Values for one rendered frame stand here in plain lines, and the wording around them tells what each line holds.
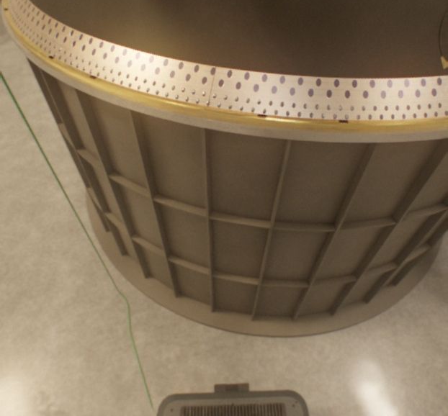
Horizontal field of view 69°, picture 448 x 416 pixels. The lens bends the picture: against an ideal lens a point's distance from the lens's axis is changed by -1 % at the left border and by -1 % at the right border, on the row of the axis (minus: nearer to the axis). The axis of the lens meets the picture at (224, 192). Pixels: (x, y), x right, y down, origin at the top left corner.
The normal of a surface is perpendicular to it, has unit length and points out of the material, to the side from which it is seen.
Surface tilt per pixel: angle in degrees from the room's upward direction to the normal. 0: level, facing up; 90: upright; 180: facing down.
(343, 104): 43
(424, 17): 62
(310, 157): 90
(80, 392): 0
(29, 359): 0
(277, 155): 90
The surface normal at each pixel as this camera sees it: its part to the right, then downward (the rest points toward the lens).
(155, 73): -0.27, -0.01
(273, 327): 0.01, -0.65
